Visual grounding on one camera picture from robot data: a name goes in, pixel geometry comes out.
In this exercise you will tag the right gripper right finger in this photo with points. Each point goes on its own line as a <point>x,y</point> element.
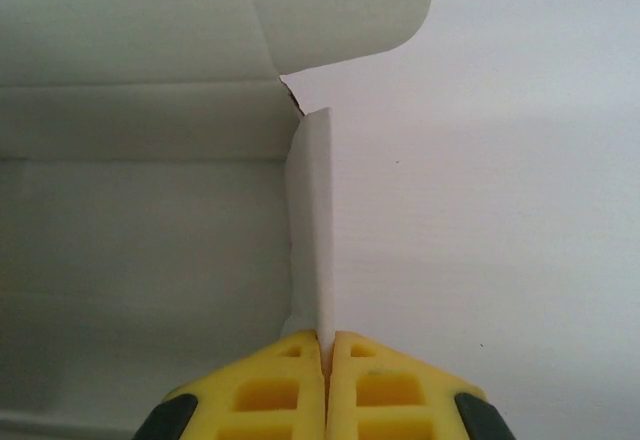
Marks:
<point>380,390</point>

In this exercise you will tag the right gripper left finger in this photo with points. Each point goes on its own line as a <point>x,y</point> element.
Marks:
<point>280,385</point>

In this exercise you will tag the white paper box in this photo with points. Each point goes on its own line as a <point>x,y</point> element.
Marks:
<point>150,210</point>

